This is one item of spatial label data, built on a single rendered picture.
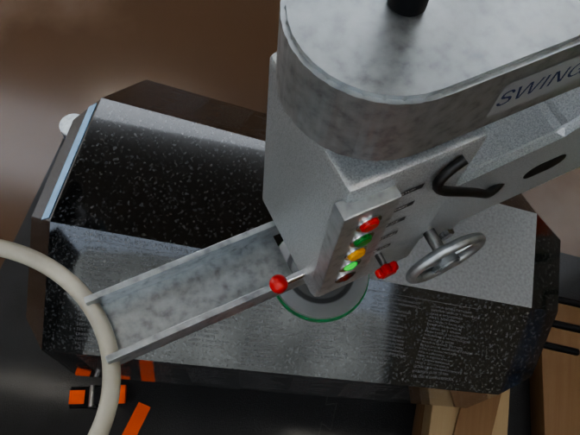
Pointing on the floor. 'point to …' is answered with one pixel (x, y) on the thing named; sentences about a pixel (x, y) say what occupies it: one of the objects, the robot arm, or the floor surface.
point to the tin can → (66, 123)
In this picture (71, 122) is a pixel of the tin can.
